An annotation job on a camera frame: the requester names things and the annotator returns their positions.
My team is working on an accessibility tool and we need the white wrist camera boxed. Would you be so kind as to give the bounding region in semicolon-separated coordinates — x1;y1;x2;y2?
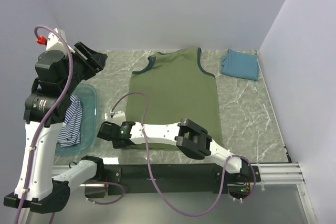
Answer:
36;33;66;54
111;111;126;125

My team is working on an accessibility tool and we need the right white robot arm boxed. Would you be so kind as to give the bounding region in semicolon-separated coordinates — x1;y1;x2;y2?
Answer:
97;119;256;182

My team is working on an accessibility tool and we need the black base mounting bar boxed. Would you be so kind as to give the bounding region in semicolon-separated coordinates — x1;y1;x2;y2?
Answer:
102;164;261;194

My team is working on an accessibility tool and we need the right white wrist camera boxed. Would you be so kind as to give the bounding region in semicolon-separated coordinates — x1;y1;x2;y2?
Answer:
111;111;126;125

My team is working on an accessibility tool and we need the aluminium frame rail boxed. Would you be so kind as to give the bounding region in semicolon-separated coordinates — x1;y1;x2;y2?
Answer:
28;163;306;187

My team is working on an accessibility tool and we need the olive green tank top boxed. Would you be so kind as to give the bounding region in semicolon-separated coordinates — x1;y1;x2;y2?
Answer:
125;47;223;145

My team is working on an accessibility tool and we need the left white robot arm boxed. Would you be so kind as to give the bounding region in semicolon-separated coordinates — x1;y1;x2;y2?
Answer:
3;42;107;214

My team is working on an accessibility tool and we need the blue white striped tank top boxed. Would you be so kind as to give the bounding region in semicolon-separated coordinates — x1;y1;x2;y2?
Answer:
57;94;83;147

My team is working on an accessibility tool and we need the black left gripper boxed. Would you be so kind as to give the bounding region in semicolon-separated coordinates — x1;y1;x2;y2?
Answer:
62;41;108;94

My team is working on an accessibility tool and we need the translucent teal laundry basket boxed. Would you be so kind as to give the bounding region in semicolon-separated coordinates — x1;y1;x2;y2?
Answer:
55;84;97;156

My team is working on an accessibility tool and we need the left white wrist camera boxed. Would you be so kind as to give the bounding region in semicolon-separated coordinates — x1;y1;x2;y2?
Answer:
36;33;66;54

